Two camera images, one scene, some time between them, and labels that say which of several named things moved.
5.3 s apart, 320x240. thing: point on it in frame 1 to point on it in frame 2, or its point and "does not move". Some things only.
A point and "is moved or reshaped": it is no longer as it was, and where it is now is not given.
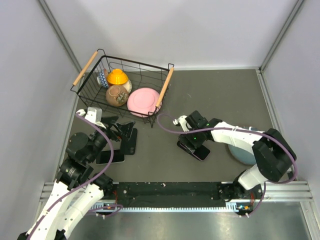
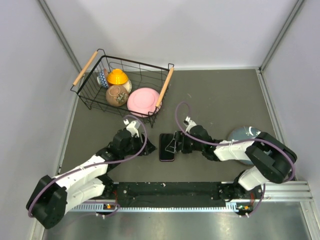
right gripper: x=186 y=137 to x=179 y=136
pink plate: x=142 y=102 does not move
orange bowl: x=117 y=77 does not move
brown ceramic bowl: x=117 y=95 does not move
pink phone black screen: x=201 y=152 is moved or reshaped
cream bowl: x=128 y=86 does not move
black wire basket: x=135 y=89 does not move
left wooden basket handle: x=80 y=75 does not move
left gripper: x=123 y=129 to x=149 y=148
